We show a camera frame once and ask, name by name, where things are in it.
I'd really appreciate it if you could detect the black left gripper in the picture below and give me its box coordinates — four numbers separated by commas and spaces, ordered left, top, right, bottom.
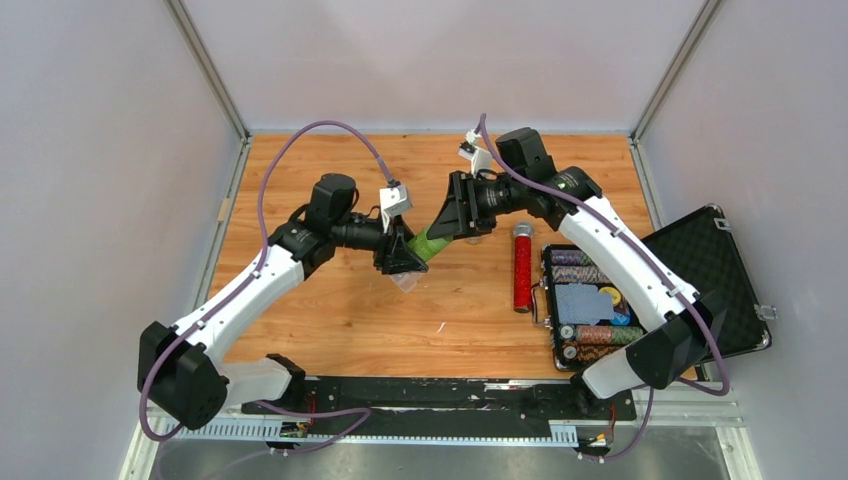
331, 208, 427, 276

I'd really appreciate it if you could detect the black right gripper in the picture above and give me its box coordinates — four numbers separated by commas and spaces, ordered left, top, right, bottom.
427, 171, 525, 242

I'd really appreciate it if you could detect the green pill bottle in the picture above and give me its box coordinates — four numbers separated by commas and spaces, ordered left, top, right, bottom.
406, 228, 453, 263

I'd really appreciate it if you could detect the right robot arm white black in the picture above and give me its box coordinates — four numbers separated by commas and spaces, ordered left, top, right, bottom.
427, 126, 726, 418

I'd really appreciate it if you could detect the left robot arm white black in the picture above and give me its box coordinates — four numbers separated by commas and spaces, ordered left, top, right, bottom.
137, 173, 428, 430

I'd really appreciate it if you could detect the red glitter tube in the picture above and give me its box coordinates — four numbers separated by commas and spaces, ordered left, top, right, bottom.
512, 222, 533, 313

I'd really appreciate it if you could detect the green purple chip row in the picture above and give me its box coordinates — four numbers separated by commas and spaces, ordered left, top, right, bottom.
550, 250, 605, 284

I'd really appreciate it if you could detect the blue playing card deck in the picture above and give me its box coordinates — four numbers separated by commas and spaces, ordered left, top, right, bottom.
554, 283, 615, 325

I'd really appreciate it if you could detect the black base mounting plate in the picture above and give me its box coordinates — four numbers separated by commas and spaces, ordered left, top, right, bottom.
272, 376, 637, 438

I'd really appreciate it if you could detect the black poker chip case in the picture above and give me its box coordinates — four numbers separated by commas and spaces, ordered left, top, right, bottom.
540, 204, 773, 372

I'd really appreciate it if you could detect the orange black chip row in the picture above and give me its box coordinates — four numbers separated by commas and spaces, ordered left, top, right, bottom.
559, 324, 645, 365

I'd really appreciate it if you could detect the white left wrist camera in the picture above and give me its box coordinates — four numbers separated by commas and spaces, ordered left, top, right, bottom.
379, 184, 413, 221

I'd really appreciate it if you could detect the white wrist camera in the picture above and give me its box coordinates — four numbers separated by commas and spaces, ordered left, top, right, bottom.
458, 130, 493, 176
379, 184, 413, 221

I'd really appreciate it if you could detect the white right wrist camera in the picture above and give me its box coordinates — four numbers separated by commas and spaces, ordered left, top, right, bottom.
458, 130, 493, 176

